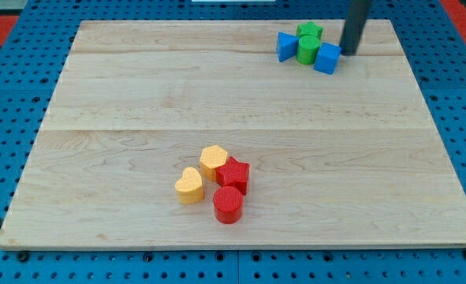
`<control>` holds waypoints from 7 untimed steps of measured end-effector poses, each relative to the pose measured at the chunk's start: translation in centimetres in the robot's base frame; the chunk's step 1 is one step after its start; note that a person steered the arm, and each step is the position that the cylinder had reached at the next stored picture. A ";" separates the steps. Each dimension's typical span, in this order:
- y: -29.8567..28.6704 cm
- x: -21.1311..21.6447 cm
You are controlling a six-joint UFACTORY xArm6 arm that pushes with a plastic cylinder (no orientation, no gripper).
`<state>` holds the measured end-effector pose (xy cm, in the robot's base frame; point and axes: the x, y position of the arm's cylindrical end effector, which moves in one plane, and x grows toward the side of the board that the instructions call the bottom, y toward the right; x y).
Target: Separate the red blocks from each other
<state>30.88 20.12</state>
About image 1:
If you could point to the blue cube block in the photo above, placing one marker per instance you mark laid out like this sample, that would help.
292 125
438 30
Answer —
327 58

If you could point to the green star block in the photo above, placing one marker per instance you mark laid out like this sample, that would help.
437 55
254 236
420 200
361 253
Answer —
309 28

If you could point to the yellow heart block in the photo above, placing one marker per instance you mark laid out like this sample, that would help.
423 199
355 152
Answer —
189 188

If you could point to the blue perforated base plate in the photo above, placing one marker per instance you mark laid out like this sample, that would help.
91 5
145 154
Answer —
31 60

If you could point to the red cylinder block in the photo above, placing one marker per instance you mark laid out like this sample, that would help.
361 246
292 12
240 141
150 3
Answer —
228 204

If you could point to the red star block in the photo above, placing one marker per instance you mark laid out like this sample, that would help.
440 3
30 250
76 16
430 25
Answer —
234 173

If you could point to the blue triangle block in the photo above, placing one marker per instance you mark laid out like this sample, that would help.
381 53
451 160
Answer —
286 46

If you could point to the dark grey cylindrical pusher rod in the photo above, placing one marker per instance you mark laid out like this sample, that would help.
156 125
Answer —
355 21

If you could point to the green cylinder block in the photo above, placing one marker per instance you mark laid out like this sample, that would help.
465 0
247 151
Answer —
307 49

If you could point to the light wooden board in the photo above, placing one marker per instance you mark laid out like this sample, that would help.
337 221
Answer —
351 160

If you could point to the yellow hexagon block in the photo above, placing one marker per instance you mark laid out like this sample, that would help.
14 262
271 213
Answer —
211 159

